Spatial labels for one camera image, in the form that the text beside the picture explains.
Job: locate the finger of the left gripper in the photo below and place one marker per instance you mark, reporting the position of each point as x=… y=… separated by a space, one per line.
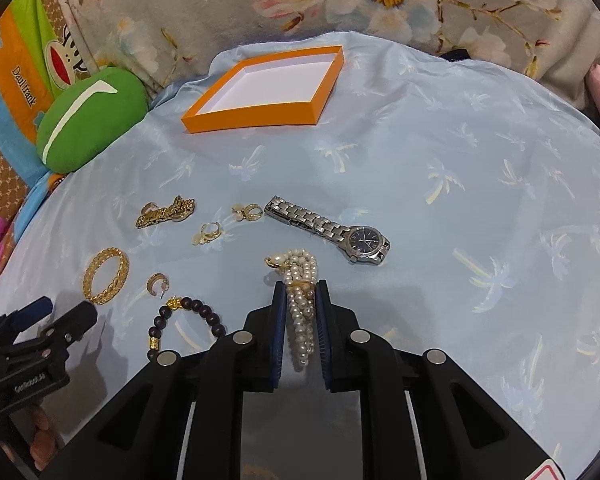
x=70 y=327
x=22 y=319

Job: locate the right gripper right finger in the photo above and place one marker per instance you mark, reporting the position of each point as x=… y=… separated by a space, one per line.
x=356 y=360

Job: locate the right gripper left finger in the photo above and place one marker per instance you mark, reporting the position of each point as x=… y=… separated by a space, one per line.
x=249 y=360

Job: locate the gold woven bangle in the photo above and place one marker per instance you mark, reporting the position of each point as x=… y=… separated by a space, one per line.
x=105 y=275

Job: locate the silver wristwatch dark dial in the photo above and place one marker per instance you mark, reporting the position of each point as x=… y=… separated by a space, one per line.
x=360 y=244

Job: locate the gold wristwatch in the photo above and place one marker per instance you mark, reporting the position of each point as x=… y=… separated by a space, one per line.
x=179 y=210

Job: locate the person's left hand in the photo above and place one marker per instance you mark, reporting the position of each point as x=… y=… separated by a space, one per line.
x=34 y=436

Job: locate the gold cuff earring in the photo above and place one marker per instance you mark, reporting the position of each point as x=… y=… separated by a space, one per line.
x=158 y=285

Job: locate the light blue satin cloth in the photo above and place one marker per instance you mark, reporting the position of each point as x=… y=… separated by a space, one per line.
x=486 y=185

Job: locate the green plush pillow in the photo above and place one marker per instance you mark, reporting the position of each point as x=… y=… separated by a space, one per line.
x=88 y=117

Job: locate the orange shallow box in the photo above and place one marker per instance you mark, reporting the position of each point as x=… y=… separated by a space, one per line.
x=279 y=89

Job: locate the colourful cartoon bedsheet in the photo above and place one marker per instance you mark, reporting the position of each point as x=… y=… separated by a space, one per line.
x=39 y=61

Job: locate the grey floral blanket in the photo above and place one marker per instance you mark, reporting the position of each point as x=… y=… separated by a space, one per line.
x=555 y=42

